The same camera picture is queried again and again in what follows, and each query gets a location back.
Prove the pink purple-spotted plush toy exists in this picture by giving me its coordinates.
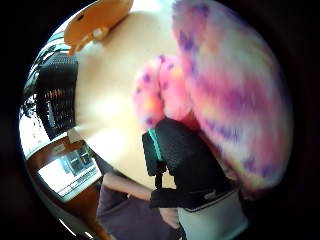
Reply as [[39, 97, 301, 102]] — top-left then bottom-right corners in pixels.
[[131, 0, 295, 201]]

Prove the the person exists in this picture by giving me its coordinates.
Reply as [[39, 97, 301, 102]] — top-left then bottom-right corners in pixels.
[[95, 171, 184, 240]]

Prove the open laptop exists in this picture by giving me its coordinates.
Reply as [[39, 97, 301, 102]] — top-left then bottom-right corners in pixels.
[[36, 143, 103, 203]]

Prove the brown wooden desk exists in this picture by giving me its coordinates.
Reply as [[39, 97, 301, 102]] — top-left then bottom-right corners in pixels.
[[25, 134, 113, 240]]

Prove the bright window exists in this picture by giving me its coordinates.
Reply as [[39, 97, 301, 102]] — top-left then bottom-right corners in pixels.
[[18, 94, 51, 158]]

